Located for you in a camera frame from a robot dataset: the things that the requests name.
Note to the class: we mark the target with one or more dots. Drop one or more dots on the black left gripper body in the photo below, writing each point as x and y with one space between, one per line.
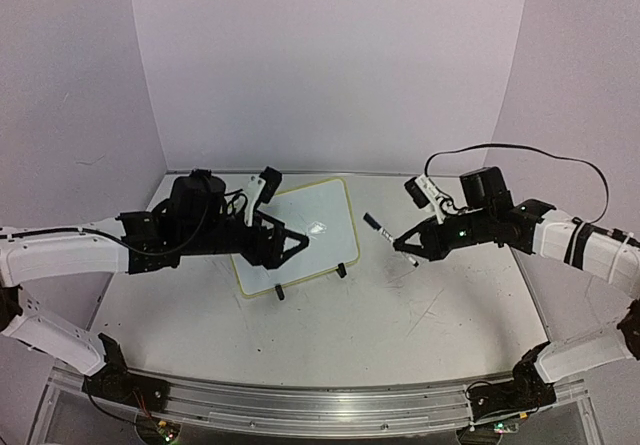
251 252

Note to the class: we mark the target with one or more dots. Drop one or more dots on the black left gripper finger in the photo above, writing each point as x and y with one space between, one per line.
276 230
272 255

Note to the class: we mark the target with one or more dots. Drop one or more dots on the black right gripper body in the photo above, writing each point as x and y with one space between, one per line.
478 231

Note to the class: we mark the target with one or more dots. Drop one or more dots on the white whiteboard marker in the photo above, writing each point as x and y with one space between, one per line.
387 236

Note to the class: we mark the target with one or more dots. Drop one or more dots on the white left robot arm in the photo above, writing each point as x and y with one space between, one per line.
200 217

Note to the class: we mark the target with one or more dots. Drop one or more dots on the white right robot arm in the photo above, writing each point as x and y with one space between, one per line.
533 227

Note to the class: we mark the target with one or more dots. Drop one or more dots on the black whiteboard stand foot left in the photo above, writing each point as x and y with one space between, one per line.
279 292

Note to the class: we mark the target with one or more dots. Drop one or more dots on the black whiteboard stand foot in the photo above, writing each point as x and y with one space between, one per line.
279 292
341 270

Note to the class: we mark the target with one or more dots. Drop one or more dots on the yellow-framed whiteboard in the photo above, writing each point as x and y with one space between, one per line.
322 211

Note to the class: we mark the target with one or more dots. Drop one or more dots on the black whiteboard stand foot right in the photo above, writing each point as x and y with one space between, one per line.
341 270

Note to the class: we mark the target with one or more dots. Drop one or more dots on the right circuit board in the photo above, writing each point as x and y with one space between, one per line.
507 426

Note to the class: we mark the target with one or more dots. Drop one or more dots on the circuit board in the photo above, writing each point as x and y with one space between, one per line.
507 426
157 432

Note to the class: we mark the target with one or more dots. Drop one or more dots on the left circuit board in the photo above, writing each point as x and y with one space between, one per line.
157 432

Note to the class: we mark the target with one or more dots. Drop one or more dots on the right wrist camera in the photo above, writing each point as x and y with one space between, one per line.
427 196

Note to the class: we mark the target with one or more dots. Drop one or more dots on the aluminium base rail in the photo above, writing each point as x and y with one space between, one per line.
320 412

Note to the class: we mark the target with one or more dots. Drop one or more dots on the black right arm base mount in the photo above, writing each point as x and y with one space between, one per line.
524 391

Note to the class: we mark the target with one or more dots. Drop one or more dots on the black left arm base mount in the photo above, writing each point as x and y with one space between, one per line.
116 383

